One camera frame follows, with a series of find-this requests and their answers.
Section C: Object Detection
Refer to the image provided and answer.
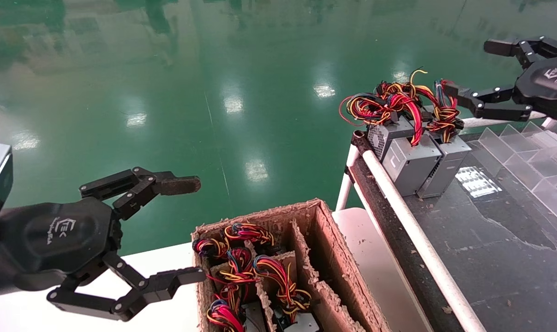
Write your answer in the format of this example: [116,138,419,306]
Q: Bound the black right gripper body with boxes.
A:
[513,56,557,124]

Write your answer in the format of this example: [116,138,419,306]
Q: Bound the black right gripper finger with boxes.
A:
[484,36,557,70]
[443,82,534,122]

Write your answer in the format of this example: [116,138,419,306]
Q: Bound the white rack leg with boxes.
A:
[335,143,361,212]

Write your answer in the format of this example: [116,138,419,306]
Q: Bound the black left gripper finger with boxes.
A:
[78,167,202,221]
[46,251,208,322]

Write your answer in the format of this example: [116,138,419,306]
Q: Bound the white pipe rail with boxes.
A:
[351,130,487,332]
[461,111,547,130]

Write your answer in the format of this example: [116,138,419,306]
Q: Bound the clear acrylic divider tray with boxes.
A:
[478,119,557,232]

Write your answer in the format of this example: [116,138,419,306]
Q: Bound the grey power supply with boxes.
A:
[382,99,443,197]
[192,236,230,259]
[253,255,320,332]
[207,249,260,305]
[224,222,275,247]
[338,69,426,160]
[417,78,473,200]
[206,299,267,332]

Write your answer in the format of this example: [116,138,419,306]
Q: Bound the brown cardboard divider box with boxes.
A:
[191,198,392,332]

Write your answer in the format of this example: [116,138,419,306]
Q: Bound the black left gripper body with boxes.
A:
[0,197,123,294]

